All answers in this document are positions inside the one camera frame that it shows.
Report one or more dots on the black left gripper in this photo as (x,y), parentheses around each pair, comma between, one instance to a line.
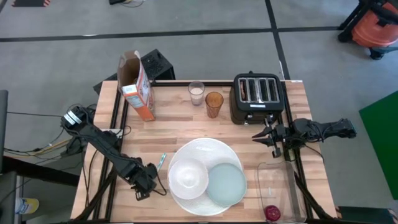
(143,175)

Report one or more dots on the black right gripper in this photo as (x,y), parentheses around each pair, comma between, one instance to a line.
(281,135)

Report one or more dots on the red apple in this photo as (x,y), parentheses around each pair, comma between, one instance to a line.
(272,213)

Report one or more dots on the orange and white cereal box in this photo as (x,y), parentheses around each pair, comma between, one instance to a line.
(140,96)

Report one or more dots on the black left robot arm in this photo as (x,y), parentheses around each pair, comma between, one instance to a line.
(99,140)

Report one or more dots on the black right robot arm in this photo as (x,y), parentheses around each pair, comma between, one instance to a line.
(323,129)

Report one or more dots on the black four-slot toaster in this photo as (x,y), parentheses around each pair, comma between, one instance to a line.
(258,109)

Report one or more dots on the pink ceramic bowl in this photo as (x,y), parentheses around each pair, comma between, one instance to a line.
(188,179)

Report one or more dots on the clear plastic tray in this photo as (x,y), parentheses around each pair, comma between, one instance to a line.
(276,186)

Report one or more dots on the pale green plate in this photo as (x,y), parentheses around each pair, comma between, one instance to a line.
(227,185)

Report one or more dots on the white woven round placemat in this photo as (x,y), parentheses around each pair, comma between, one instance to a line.
(205,149)

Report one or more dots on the amber glass tumbler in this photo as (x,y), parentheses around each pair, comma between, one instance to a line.
(214,104)

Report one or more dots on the clear glass of milk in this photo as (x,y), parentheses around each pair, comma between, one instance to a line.
(196,93)

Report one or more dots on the black plastic crate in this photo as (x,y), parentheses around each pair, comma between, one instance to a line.
(155,63)

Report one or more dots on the green floor mat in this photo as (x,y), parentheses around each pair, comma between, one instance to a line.
(382,140)

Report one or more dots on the yellow and white floor object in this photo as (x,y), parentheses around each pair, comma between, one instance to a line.
(28,205)

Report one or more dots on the orange shop vacuum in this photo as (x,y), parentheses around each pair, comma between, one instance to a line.
(373,28)

